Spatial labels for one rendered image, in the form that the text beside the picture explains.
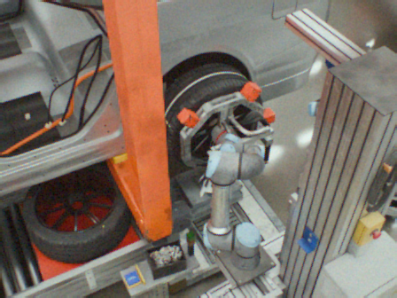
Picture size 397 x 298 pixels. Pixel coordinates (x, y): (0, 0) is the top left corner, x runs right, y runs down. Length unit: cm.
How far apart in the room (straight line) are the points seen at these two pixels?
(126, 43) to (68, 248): 153
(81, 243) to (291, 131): 210
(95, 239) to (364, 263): 159
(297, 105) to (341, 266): 265
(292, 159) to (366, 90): 256
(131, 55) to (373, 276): 128
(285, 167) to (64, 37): 193
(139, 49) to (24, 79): 167
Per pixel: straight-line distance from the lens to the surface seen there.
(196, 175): 362
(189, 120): 277
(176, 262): 283
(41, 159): 294
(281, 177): 396
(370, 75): 165
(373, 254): 219
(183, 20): 269
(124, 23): 190
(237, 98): 287
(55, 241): 309
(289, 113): 449
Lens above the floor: 301
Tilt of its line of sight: 47 degrees down
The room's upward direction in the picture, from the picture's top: straight up
